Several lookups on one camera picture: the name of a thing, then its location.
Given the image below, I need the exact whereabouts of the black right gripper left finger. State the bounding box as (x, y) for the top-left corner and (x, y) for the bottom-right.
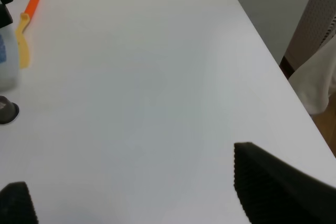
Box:
(1, 182), (38, 224)

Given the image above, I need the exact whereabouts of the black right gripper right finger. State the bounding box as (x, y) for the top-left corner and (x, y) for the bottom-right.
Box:
(234, 142), (335, 223)

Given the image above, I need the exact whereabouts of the white shampoo bottle blue cap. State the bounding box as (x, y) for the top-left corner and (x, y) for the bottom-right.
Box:
(0, 0), (21, 91)

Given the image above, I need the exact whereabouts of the white cloth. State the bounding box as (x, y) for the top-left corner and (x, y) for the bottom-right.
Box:
(289, 37), (335, 115)

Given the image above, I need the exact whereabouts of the white perforated panel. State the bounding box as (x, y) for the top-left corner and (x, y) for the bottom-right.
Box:
(285, 0), (335, 70)

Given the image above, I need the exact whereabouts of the yellow spatula orange handle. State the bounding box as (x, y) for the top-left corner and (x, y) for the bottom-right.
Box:
(15, 0), (40, 69)

